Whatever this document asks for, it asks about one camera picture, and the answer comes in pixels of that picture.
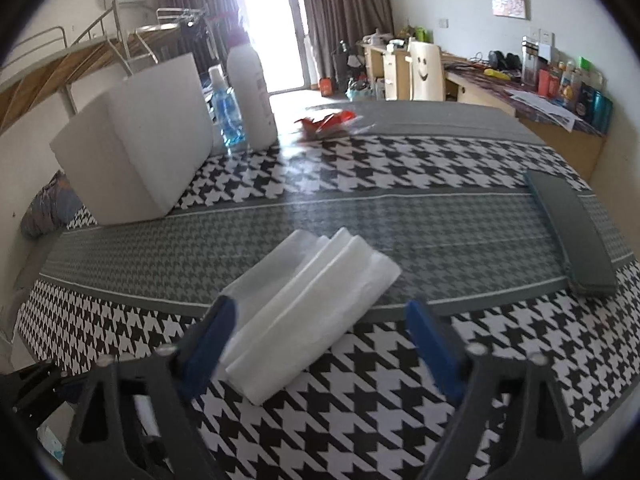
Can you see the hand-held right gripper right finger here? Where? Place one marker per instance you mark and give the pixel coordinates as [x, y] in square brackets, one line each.
[435, 350]

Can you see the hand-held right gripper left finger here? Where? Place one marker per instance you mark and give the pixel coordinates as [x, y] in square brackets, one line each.
[210, 340]

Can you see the white towel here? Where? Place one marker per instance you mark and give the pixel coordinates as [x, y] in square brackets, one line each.
[310, 305]

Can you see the white foam box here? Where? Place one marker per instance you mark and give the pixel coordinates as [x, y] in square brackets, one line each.
[145, 145]

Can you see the houndstooth tablecloth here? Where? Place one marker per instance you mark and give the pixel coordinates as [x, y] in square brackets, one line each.
[400, 200]

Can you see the dark grey pouch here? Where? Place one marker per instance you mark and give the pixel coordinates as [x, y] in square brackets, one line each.
[570, 230]

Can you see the blue plaid quilt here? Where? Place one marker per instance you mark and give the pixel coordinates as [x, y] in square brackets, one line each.
[50, 207]

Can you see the blue spray bottle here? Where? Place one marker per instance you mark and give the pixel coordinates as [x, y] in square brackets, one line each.
[229, 115]

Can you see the cluttered wooden desk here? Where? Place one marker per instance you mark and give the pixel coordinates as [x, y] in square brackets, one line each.
[560, 140]

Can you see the red wrapper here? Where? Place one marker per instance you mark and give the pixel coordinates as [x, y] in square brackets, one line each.
[325, 124]

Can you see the white plastic bottle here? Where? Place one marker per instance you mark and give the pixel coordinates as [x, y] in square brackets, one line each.
[252, 95]

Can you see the trash bin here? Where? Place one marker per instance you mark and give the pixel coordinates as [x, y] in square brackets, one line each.
[359, 94]

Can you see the white papers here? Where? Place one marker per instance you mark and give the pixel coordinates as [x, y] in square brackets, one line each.
[542, 105]

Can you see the wooden smiley face chair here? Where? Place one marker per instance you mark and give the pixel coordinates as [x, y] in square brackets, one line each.
[425, 72]

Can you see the orange bag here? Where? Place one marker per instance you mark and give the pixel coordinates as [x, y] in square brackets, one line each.
[326, 86]

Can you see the yellow item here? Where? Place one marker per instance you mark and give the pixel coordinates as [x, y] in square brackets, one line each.
[497, 74]

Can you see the wooden desk with drawers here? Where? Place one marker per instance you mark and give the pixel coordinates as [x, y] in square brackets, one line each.
[377, 70]

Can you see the row of toiletry bottles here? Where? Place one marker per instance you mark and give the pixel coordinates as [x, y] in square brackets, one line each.
[585, 97]

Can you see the black headphones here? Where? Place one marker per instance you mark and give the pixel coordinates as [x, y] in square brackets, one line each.
[502, 59]

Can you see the green bag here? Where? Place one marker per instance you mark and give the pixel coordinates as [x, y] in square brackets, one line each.
[424, 35]

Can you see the large metal bunk bed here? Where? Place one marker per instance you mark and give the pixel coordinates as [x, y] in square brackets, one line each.
[50, 65]

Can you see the glass balcony door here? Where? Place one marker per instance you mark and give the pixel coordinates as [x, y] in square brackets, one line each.
[275, 25]

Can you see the small metal bunk bed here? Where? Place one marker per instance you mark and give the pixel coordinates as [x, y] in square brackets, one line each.
[170, 20]

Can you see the wall socket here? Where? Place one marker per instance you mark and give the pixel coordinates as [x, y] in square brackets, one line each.
[544, 34]

